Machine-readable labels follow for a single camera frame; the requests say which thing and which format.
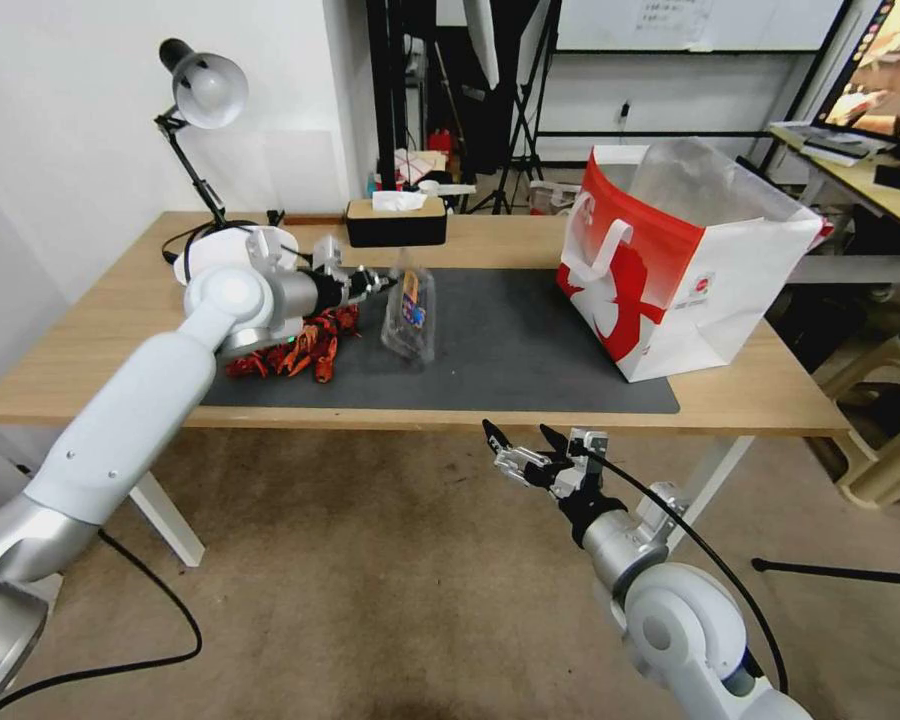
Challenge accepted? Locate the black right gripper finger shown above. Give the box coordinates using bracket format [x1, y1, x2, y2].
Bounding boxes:
[482, 417, 550, 490]
[539, 423, 580, 475]

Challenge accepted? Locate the red white takeout bag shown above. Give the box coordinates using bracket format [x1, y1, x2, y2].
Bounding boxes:
[555, 137, 828, 385]

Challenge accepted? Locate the black wooden tissue box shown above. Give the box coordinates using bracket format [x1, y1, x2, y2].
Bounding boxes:
[344, 197, 450, 250]

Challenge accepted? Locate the red crayfish pile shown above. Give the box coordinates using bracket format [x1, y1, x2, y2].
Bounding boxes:
[224, 305, 366, 385]

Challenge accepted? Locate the white tissue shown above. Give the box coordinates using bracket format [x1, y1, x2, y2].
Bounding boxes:
[370, 188, 430, 214]

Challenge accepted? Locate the dark grey table mat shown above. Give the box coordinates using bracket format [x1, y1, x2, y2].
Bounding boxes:
[197, 266, 682, 416]

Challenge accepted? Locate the wooden table with white legs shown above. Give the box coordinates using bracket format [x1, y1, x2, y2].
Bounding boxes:
[0, 210, 853, 568]

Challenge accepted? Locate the black tripod light stand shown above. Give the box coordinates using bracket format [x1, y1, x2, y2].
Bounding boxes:
[461, 0, 573, 217]

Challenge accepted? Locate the black white desk lamp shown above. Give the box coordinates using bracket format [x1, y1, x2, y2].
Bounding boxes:
[152, 37, 303, 289]

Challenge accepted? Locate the white softbox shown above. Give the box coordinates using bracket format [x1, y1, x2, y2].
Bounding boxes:
[434, 0, 502, 88]

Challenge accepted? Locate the black stand leg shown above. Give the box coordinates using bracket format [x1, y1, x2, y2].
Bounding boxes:
[749, 556, 900, 589]

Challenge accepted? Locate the beige plastic stool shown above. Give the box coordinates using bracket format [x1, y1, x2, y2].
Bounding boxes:
[815, 322, 900, 508]

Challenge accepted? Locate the pale side desk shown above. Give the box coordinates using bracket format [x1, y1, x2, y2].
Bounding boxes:
[766, 118, 900, 303]

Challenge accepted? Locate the whiteboard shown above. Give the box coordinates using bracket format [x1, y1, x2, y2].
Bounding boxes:
[553, 0, 855, 55]

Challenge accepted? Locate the computer monitor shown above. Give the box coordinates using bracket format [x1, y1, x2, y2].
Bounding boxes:
[808, 0, 900, 145]

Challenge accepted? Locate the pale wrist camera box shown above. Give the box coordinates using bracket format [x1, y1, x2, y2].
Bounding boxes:
[568, 428, 610, 472]

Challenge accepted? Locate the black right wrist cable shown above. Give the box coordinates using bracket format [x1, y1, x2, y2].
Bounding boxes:
[598, 452, 792, 696]

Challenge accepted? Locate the black lamp cable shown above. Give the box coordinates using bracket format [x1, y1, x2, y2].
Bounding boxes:
[161, 221, 219, 288]

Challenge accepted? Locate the black floor cable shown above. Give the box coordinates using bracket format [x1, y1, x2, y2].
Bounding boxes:
[0, 526, 204, 718]

